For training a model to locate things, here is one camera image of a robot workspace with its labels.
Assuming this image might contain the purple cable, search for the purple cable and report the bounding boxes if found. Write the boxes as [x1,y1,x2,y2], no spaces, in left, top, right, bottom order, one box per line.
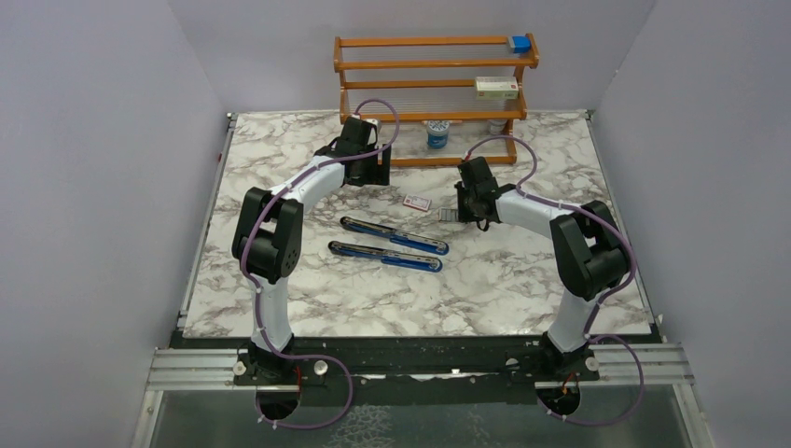
[239,97,402,433]
[463,134,645,427]

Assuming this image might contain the blue white cup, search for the blue white cup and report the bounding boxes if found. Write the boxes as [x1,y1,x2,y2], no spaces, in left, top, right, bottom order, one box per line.
[426,120,451,149]

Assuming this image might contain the grey staples tray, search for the grey staples tray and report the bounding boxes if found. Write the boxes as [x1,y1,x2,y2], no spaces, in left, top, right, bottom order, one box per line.
[437,208,460,223]

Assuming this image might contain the blue stapler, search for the blue stapler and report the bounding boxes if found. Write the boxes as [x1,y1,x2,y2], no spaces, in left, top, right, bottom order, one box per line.
[327,217,450,273]

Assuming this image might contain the white small jar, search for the white small jar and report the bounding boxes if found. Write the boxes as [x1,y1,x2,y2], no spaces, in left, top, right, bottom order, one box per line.
[488,119,508,135]

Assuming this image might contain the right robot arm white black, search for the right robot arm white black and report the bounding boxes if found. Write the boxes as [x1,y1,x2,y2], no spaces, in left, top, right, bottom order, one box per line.
[454,157,634,380]

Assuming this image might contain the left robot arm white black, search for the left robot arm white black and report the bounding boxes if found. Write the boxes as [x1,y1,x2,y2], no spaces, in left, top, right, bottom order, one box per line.
[231,116,391,384]

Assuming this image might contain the white green carton box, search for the white green carton box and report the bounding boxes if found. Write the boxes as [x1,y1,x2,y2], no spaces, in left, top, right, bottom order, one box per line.
[474,77,520,100]

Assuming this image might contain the blue box on top shelf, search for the blue box on top shelf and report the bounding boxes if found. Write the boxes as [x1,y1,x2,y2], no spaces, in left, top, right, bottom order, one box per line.
[507,35,533,54]

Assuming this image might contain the orange wooden shelf rack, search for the orange wooden shelf rack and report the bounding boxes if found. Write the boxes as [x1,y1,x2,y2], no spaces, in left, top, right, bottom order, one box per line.
[333,33,540,134]

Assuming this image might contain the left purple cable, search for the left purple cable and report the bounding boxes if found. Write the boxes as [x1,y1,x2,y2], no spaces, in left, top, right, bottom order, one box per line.
[239,97,402,433]

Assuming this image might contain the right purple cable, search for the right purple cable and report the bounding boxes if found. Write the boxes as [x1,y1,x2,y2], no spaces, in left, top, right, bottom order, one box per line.
[463,134,645,427]

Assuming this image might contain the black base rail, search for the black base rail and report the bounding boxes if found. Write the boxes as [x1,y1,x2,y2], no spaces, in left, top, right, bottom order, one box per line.
[147,330,693,410]

